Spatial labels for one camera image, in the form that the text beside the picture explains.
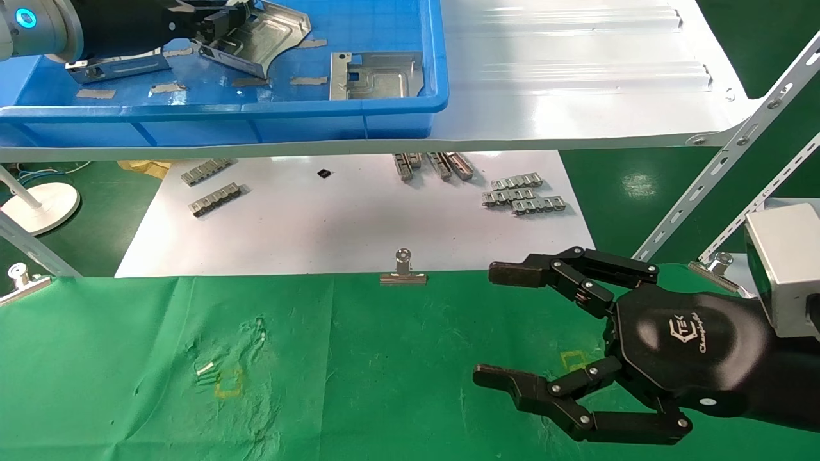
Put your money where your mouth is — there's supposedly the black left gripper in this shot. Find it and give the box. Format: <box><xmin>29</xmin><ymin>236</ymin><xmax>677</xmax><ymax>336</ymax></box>
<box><xmin>67</xmin><ymin>0</ymin><xmax>247</xmax><ymax>63</ymax></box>

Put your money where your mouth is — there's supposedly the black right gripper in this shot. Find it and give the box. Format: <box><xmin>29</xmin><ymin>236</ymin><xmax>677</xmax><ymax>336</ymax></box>
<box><xmin>473</xmin><ymin>247</ymin><xmax>773</xmax><ymax>446</ymax></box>

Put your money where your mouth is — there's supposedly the silver sheet metal bracket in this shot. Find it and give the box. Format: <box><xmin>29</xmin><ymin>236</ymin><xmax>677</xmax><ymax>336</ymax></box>
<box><xmin>64</xmin><ymin>51</ymin><xmax>172</xmax><ymax>84</ymax></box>
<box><xmin>199</xmin><ymin>0</ymin><xmax>313</xmax><ymax>79</ymax></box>
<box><xmin>329</xmin><ymin>51</ymin><xmax>425</xmax><ymax>101</ymax></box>

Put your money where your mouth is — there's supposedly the silver ribbed metal strip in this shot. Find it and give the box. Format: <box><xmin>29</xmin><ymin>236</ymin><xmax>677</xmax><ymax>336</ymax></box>
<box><xmin>511</xmin><ymin>196</ymin><xmax>567</xmax><ymax>216</ymax></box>
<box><xmin>482</xmin><ymin>188</ymin><xmax>536</xmax><ymax>207</ymax></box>
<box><xmin>189</xmin><ymin>182</ymin><xmax>247</xmax><ymax>218</ymax></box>
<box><xmin>491</xmin><ymin>172</ymin><xmax>544</xmax><ymax>191</ymax></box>
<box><xmin>181</xmin><ymin>158</ymin><xmax>233</xmax><ymax>187</ymax></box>

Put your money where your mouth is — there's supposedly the blue plastic bin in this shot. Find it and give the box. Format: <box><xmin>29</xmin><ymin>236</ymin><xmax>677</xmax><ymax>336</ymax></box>
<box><xmin>0</xmin><ymin>0</ymin><xmax>449</xmax><ymax>149</ymax></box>

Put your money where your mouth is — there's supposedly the silver binder clip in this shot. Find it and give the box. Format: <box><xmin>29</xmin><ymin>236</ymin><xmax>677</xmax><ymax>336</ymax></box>
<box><xmin>687</xmin><ymin>251</ymin><xmax>744</xmax><ymax>294</ymax></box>
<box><xmin>379</xmin><ymin>248</ymin><xmax>428</xmax><ymax>286</ymax></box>
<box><xmin>0</xmin><ymin>263</ymin><xmax>52</xmax><ymax>307</ymax></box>

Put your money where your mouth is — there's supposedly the yellow plastic bag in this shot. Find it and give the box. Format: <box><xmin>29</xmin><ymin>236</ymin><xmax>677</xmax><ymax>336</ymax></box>
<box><xmin>117</xmin><ymin>160</ymin><xmax>172</xmax><ymax>180</ymax></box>

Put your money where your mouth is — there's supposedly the green table cloth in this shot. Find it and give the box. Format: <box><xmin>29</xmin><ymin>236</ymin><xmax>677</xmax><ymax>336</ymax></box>
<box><xmin>0</xmin><ymin>259</ymin><xmax>820</xmax><ymax>461</ymax></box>

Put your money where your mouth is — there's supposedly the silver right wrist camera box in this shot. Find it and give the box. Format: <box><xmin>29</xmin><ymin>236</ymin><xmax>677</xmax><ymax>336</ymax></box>
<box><xmin>744</xmin><ymin>204</ymin><xmax>820</xmax><ymax>338</ymax></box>

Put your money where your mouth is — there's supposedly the blue floor cable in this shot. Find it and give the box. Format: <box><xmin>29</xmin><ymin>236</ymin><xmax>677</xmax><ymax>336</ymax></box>
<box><xmin>16</xmin><ymin>160</ymin><xmax>94</xmax><ymax>181</ymax></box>

